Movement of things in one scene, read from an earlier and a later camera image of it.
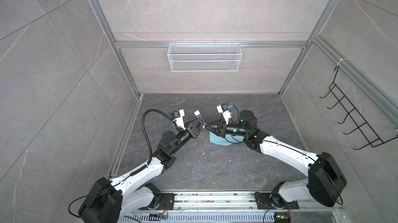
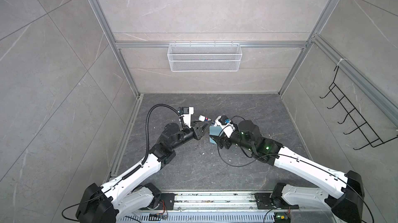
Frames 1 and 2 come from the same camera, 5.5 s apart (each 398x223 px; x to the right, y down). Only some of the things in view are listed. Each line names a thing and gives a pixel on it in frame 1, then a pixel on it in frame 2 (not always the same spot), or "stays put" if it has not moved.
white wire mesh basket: (204, 57) stays put
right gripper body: (223, 130) → (224, 139)
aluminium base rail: (242, 207) stays put
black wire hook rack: (358, 121) stays put
